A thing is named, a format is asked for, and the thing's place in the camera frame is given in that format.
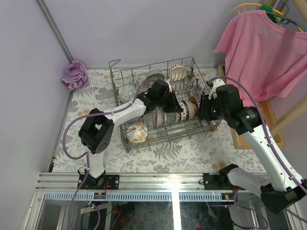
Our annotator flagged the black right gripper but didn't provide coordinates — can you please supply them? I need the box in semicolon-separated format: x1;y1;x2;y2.
195;93;229;121

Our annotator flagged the green diamond patterned bowl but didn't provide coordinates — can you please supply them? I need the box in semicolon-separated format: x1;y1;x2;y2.
165;113;180;125

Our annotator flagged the blue zigzag bowl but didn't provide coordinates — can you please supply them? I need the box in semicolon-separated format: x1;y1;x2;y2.
196;97;201;109

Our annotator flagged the purple striped bowl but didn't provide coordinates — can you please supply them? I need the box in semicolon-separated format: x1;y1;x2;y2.
153;107;165;128

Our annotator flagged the red diamond patterned bowl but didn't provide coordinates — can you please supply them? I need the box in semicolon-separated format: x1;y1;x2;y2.
189;96;198;105

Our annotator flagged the cream bowl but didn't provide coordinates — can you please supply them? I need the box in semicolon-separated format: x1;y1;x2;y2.
169;64;188;81

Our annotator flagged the black patterned bowl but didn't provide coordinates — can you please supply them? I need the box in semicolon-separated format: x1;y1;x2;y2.
145;69;165;81

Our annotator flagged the yellow floral bowl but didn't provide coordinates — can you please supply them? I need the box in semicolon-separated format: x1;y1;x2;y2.
126;122;148;144

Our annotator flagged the grey dotted bowl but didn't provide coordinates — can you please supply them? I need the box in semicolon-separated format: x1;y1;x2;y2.
118;85;137;104

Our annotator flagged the brown lattice patterned bowl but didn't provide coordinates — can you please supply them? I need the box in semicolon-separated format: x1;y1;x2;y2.
185;101;197;120

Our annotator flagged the white bowl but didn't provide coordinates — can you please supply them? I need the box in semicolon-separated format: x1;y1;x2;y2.
179;101;189;122

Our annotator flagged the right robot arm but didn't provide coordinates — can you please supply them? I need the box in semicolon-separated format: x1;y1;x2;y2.
197;80;307;214

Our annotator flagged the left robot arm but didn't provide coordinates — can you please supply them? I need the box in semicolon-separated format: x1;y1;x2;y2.
78;80;183;189

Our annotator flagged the floral table mat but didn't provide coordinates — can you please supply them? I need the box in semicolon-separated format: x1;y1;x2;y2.
50;69;265;173

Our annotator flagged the pink t-shirt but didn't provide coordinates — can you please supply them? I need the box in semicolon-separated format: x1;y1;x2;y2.
214;10;307;107

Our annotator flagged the purple crumpled cloth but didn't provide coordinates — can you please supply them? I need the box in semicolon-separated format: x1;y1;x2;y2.
61;60;90;92

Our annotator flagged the teal clothes hanger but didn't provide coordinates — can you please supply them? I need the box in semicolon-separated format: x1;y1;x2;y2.
260;4;305;32

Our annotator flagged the yellow clothes hanger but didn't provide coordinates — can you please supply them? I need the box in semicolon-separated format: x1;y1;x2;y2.
231;0;306;32

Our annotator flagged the grey wire dish rack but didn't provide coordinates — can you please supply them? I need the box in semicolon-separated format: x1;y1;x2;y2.
109;57;221;152

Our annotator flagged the white wrist camera, left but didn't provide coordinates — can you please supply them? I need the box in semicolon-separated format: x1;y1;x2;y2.
166;79;173;92

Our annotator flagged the white wrist camera, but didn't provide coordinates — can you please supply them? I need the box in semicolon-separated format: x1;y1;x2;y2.
166;79;173;92
208;79;225;100

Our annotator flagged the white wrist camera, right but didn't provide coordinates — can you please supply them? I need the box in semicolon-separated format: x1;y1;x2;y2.
208;79;225;100

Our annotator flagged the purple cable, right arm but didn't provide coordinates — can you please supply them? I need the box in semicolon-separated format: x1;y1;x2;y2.
207;76;307;230

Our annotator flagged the wooden tray frame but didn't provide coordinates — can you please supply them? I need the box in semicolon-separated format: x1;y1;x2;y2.
218;64;285;150

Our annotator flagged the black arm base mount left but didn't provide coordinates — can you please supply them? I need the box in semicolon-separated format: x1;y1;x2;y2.
78;167;120;191

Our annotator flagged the aluminium frame rail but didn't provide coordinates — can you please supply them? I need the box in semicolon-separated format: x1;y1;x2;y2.
35;172;204;192

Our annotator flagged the slotted cable duct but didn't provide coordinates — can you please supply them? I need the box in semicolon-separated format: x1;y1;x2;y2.
45;191;234;202

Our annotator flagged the corner aluminium post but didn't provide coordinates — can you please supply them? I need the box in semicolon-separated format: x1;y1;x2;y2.
35;0;73;63

